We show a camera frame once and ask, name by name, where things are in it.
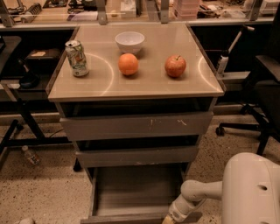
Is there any white handled tool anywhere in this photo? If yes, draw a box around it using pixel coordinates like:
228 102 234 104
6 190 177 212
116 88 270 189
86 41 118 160
216 25 255 75

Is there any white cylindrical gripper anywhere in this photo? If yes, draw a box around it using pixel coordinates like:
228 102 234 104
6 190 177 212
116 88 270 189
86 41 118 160
162 194 205 224

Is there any green white soda can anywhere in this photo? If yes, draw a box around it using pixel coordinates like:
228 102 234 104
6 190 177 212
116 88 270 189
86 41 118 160
65 40 88 77

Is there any grey drawer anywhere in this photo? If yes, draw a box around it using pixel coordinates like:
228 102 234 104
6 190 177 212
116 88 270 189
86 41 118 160
60 111 213 141
76 136 199 168
80 164 203 224

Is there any white bowl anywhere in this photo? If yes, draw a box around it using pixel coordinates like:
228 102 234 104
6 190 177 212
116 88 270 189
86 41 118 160
115 31 145 54

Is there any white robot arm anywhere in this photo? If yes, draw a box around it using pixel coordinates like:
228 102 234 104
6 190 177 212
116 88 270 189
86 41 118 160
162 152 280 224

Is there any red apple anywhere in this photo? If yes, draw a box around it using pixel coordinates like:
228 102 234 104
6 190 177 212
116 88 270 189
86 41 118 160
164 55 186 78

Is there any plastic bottle on floor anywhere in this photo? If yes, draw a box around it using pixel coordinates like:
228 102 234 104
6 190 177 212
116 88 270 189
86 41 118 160
22 145 40 165

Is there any grey bottom drawer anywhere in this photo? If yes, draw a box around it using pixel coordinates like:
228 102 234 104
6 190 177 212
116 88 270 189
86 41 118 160
80 164 203 224

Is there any orange fruit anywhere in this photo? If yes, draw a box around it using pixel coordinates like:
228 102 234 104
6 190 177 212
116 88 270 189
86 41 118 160
118 53 138 75

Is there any grey drawer cabinet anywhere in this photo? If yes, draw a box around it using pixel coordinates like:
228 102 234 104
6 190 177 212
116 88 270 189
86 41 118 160
45 22 227 173

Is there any grey top drawer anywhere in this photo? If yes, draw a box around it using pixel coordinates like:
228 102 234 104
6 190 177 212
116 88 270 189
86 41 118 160
60 111 213 141

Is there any black table leg frame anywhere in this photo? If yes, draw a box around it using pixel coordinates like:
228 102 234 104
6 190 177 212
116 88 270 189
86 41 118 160
0 84 72 156

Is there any black box on shelf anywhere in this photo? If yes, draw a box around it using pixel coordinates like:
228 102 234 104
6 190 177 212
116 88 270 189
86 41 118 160
25 48 60 74

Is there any black office chair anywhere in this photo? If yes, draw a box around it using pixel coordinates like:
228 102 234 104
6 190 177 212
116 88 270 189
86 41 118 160
215 5 280 155

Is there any grey middle drawer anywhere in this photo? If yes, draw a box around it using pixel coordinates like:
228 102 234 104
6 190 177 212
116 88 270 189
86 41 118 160
76 136 199 168

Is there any black round object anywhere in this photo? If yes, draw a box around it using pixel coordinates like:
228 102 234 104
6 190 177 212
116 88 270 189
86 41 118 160
17 59 40 89

